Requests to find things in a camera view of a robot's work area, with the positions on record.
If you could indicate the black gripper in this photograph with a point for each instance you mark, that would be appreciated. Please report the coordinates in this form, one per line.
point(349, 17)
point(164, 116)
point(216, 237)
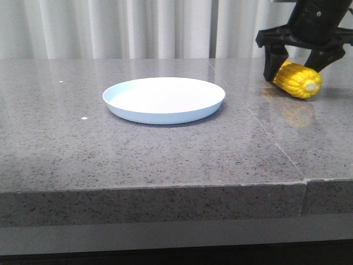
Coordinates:
point(312, 25)

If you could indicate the yellow corn cob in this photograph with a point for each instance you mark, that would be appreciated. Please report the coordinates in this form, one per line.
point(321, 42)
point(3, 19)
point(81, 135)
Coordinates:
point(297, 80)

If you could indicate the white round plate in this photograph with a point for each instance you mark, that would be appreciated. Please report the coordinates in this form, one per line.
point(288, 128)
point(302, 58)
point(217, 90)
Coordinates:
point(164, 100)

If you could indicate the white pleated curtain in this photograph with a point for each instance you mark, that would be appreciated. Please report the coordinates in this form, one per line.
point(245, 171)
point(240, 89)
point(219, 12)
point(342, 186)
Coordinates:
point(136, 29)

